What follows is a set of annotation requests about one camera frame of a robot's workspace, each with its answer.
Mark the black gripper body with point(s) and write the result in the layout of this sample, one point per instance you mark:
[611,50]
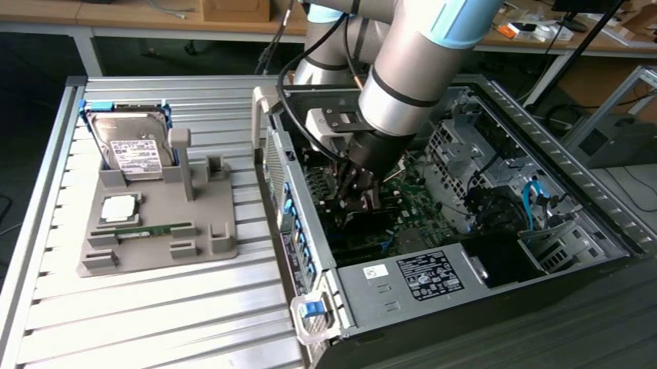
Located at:
[381,153]

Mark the green RAM stick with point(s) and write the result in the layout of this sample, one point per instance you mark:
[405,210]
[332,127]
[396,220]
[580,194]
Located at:
[148,230]

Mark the silver metal drive cage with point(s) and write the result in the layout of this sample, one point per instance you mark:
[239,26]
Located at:
[456,153]

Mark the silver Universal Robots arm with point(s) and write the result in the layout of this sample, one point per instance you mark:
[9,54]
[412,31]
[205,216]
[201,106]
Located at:
[409,77]

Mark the black monitor stand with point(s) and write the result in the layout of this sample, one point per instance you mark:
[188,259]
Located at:
[579,15]

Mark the graphics card with metal bracket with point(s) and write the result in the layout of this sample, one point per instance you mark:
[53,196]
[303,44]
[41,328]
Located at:
[365,223]

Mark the open black PC case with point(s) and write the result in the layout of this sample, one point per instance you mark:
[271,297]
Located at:
[564,161]

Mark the silver CPU chip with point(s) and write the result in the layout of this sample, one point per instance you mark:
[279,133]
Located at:
[118,209]

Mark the blue plastic disk carrier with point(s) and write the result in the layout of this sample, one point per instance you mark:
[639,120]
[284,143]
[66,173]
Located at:
[97,105]

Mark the long wooden desk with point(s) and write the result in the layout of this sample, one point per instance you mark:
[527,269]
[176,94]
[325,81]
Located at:
[128,19]

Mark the grey plastic parts rack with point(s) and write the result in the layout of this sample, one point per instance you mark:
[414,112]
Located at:
[153,253]

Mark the silver hard disk drive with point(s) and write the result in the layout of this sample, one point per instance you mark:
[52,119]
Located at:
[128,138]

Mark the small white box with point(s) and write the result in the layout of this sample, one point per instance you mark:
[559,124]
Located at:
[554,34]

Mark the metal socket cover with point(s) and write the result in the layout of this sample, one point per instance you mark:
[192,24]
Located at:
[400,169]

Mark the small orange box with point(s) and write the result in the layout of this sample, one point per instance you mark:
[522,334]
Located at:
[512,30]

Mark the grey computer tower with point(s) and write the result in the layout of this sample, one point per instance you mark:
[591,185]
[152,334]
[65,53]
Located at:
[610,142]

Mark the black slanted pole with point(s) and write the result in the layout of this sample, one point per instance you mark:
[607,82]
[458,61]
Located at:
[568,57]

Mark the silver disk bay bracket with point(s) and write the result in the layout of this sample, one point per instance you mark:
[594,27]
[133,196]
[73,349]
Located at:
[559,246]

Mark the grey chipset heatsink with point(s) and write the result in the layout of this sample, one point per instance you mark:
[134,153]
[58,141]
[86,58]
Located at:
[411,239]

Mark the cluttered wooden desk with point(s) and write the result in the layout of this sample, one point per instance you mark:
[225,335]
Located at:
[512,44]

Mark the grey power supply unit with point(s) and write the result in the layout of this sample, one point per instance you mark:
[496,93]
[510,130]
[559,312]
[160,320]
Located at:
[373,296]

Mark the green motherboard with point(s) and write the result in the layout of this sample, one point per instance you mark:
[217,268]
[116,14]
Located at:
[426,207]

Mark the aluminium profile frame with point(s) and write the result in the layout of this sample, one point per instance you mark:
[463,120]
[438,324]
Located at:
[623,88]

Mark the clear case latch blue tab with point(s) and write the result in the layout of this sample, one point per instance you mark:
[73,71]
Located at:
[312,315]

